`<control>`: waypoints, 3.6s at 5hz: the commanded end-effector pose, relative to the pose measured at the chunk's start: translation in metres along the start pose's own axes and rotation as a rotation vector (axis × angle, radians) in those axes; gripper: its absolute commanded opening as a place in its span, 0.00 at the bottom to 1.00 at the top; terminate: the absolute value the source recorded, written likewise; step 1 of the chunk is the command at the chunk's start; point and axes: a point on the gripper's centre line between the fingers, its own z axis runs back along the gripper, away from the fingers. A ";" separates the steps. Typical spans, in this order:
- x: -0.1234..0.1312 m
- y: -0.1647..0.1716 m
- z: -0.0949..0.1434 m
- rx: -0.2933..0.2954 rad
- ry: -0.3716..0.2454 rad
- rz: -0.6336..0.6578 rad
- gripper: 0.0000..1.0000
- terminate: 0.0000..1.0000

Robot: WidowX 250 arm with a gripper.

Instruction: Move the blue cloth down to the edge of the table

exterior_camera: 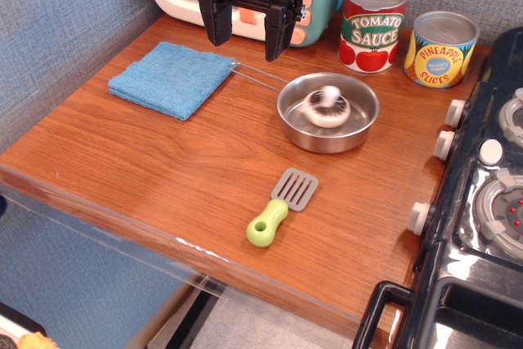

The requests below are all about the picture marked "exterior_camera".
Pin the grey burner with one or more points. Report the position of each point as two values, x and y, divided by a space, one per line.
498 212
511 131

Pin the dark toy stove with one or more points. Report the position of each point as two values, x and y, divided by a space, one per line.
467 291

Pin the white stove knob top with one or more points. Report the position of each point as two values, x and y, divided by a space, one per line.
454 113

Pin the toy mushroom slice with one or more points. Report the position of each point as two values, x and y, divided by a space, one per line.
326 107

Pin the teal toy microwave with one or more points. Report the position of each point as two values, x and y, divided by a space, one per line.
323 1

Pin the grey rear burner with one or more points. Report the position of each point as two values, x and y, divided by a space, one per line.
511 131

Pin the blue folded cloth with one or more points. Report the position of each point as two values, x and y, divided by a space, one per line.
172 79

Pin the pineapple slices can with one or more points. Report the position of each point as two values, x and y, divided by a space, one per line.
440 48

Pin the green handled grey spatula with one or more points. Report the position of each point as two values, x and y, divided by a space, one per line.
292 192

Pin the white stove knob bottom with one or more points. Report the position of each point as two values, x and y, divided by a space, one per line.
418 217

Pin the black stove oven handle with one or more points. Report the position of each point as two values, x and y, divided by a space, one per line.
384 292

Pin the white stove top button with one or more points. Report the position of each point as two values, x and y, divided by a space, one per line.
490 152

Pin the tomato sauce can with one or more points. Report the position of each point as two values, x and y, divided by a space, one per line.
370 34

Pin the small steel frying pan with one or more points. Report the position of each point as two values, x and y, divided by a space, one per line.
299 130

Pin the clear plastic table edge guard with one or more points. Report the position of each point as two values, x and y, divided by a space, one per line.
322 265

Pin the white stove knob middle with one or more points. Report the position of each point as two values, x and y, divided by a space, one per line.
443 144

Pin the white stove knob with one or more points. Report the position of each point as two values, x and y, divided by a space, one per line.
443 144
454 113
418 217

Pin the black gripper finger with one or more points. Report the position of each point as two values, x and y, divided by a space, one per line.
279 25
217 20

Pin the grey front burner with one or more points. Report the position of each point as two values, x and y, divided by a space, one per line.
498 212

